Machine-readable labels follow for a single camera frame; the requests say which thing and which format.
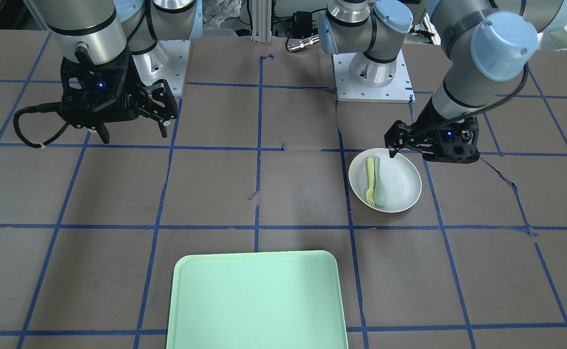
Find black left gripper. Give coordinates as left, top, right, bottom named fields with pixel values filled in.
left=384, top=99, right=480, bottom=163

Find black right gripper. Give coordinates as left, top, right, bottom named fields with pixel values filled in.
left=57, top=47, right=178, bottom=145

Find white round plate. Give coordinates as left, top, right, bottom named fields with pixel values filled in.
left=348, top=148, right=422, bottom=213

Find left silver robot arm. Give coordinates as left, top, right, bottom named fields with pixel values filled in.
left=317, top=0, right=567, bottom=164

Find yellow plastic fork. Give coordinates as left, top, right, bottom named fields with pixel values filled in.
left=365, top=157, right=375, bottom=207

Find pale green plastic spoon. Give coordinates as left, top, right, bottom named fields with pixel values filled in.
left=374, top=156, right=386, bottom=208

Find silver metal cylinder connector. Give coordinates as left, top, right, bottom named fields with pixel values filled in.
left=285, top=35, right=320, bottom=53

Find black power adapter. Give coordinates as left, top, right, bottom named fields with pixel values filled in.
left=284, top=11, right=315, bottom=38

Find mint green tray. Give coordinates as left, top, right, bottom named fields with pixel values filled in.
left=166, top=250, right=348, bottom=349

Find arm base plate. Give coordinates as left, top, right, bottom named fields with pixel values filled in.
left=331, top=51, right=416, bottom=103
left=133, top=40, right=192, bottom=97

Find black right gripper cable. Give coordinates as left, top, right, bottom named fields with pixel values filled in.
left=13, top=102, right=71, bottom=149

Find aluminium frame post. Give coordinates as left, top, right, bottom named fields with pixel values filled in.
left=247, top=0, right=274, bottom=46

